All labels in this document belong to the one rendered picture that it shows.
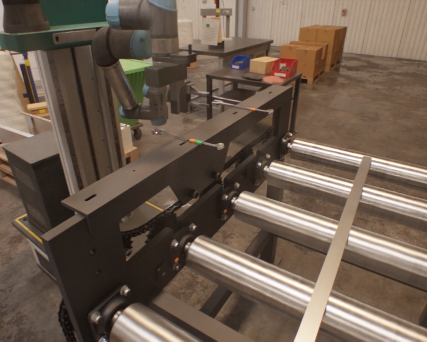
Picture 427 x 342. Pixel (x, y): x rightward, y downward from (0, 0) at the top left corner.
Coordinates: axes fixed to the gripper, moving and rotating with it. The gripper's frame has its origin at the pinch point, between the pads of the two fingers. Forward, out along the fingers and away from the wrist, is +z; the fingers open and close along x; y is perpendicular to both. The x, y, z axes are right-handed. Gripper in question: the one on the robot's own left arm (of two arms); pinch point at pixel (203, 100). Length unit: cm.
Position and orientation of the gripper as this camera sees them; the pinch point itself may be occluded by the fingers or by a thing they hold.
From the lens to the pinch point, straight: 133.7
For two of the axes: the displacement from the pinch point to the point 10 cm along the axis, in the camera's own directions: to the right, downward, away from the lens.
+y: -5.3, 4.2, -7.4
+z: 8.5, 2.6, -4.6
